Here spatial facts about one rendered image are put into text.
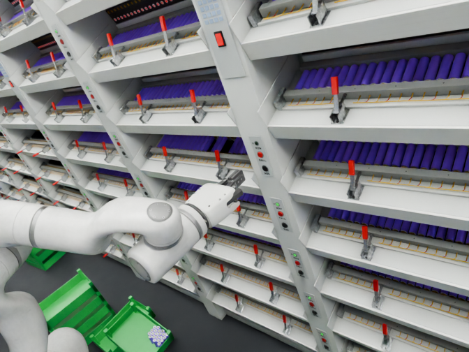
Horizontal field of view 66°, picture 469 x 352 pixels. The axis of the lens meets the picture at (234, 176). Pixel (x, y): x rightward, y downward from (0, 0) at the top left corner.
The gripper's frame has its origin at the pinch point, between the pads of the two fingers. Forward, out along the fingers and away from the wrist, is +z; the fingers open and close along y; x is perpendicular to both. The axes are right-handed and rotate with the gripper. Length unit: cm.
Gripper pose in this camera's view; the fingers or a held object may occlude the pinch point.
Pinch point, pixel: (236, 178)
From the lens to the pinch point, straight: 88.9
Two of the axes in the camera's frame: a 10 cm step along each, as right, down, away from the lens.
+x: -3.0, -8.2, -4.8
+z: 6.0, -5.6, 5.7
